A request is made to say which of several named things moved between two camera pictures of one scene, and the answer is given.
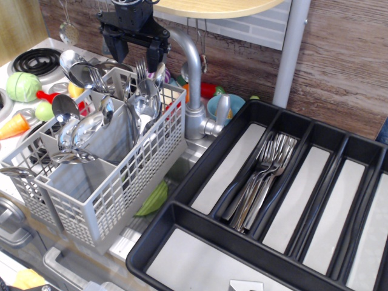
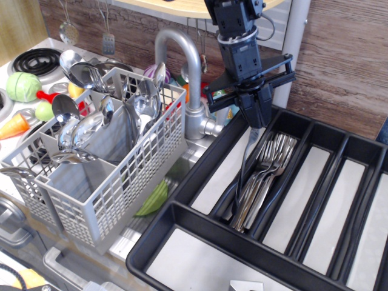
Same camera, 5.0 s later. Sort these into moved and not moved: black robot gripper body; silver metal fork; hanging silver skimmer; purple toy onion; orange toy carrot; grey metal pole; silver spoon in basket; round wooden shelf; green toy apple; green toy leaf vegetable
Moved: black robot gripper body; silver metal fork
Not moved: green toy apple; silver spoon in basket; orange toy carrot; hanging silver skimmer; grey metal pole; purple toy onion; round wooden shelf; green toy leaf vegetable
